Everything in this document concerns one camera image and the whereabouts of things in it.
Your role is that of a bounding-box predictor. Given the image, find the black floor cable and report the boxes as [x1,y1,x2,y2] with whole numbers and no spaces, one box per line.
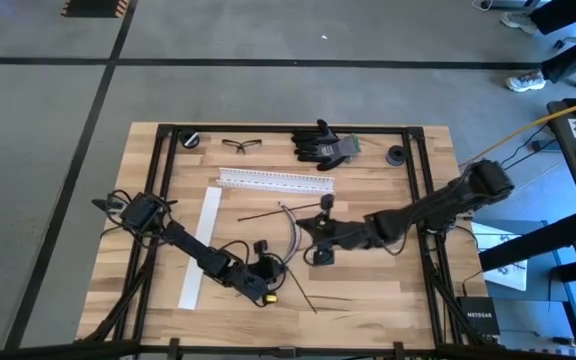
[500,121,559,169]

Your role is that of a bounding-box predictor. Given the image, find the black side table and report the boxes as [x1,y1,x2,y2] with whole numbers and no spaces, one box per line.
[477,92,576,351]

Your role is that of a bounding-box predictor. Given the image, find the flat white raceway cover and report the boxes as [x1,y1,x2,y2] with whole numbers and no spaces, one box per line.
[177,186,223,311]

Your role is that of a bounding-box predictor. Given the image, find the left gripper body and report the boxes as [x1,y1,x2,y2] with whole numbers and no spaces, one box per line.
[240,240,285,307]

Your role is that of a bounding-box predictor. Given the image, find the person's foot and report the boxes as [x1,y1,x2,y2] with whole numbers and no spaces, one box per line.
[504,68,548,93]
[498,10,540,35]

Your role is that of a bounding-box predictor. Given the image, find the white printed paper sheet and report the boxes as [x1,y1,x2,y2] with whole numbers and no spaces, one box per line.
[469,219,529,292]

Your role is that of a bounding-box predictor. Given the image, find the black grey work glove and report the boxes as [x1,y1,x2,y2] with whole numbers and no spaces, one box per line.
[290,118,363,164]
[295,149,354,172]

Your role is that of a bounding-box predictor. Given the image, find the black orange striped mat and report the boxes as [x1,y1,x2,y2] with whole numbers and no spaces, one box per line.
[59,0,130,19]

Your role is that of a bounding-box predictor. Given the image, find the yellow floor cable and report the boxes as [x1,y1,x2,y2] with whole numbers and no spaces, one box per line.
[457,93,576,169]

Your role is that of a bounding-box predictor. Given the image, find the white slotted cable raceway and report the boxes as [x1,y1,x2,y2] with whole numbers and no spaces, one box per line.
[216,166,336,198]

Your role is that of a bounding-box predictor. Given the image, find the black network switch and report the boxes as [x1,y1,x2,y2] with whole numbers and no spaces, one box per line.
[455,295,501,342]

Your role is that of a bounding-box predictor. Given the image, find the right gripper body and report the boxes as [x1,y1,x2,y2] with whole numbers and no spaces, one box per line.
[315,194,377,267]

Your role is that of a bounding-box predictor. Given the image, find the person's leg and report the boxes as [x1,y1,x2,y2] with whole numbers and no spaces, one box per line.
[539,24,576,84]
[527,0,576,34]

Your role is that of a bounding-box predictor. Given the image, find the clear safety glasses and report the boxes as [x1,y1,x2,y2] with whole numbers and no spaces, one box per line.
[220,138,263,155]

